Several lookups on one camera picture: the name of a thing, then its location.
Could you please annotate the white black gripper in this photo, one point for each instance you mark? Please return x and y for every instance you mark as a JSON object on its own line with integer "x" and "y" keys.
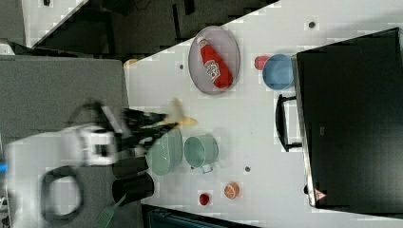
{"x": 103, "y": 140}

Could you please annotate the peeled toy banana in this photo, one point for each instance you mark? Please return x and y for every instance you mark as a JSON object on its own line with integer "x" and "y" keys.
{"x": 177, "y": 116}

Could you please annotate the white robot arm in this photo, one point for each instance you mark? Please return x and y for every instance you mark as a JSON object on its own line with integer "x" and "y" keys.
{"x": 34, "y": 164}

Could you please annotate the black steel toaster oven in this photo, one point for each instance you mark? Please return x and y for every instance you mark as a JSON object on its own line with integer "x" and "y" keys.
{"x": 349, "y": 106}

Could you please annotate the green perforated colander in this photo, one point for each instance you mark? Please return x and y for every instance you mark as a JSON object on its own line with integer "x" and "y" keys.
{"x": 166, "y": 153}

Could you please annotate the black cylinder container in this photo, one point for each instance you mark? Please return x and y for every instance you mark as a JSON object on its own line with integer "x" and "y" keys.
{"x": 129, "y": 167}
{"x": 133, "y": 188}

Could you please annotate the green cup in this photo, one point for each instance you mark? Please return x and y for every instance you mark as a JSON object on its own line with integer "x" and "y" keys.
{"x": 201, "y": 152}

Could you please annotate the small red toy fruit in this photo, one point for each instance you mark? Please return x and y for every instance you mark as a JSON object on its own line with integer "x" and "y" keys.
{"x": 204, "y": 199}

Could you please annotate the green spatula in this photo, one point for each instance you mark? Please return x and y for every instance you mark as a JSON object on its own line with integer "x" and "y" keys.
{"x": 108, "y": 213}

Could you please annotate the red ketchup bottle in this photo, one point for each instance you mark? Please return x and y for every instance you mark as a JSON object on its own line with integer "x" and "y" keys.
{"x": 216, "y": 69}

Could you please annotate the toy orange slice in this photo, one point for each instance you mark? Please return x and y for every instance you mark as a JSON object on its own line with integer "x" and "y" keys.
{"x": 231, "y": 190}

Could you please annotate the grey round plate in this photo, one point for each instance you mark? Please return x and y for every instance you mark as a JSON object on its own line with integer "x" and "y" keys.
{"x": 223, "y": 42}

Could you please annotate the toy strawberry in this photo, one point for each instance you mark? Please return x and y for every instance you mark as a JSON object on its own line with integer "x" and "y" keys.
{"x": 260, "y": 62}

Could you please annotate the blue bowl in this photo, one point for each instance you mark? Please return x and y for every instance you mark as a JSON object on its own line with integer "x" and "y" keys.
{"x": 277, "y": 72}

